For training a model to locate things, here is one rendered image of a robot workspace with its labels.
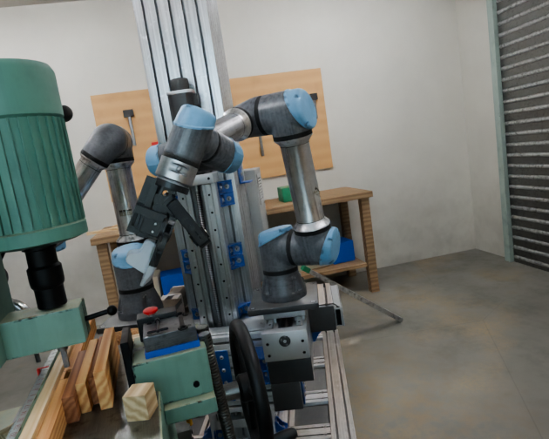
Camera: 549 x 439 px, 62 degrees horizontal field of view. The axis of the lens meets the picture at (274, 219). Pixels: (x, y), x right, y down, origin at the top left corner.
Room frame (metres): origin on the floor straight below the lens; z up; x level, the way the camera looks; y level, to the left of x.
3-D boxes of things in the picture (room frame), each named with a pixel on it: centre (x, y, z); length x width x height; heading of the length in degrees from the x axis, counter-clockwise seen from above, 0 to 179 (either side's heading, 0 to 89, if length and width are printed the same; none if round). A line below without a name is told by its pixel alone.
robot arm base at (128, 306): (1.52, 0.50, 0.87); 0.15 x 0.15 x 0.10
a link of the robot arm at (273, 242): (1.47, 0.00, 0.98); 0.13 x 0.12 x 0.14; 62
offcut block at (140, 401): (0.71, 0.26, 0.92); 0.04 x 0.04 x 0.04; 84
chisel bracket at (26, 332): (0.83, 0.46, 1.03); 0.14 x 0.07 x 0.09; 104
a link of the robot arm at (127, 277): (1.52, 0.50, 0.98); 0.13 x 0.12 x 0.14; 9
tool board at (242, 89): (4.11, 0.37, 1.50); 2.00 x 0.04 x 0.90; 100
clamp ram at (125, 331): (0.85, 0.29, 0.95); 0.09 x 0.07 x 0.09; 14
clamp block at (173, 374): (0.86, 0.24, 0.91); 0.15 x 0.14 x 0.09; 14
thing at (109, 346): (0.86, 0.36, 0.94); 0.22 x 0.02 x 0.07; 14
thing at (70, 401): (0.82, 0.41, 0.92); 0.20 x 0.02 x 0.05; 14
